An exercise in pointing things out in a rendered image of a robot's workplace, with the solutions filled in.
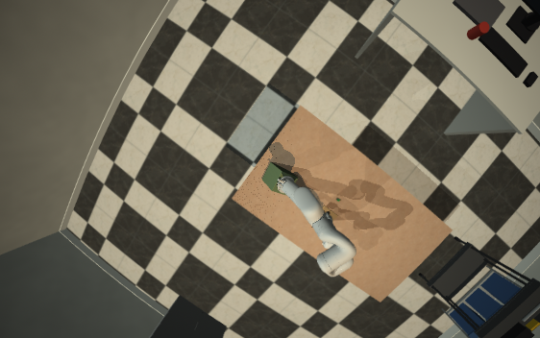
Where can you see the tan mat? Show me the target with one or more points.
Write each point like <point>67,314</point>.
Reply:
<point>333,215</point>

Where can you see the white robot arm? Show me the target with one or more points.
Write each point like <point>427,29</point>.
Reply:
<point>337,258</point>

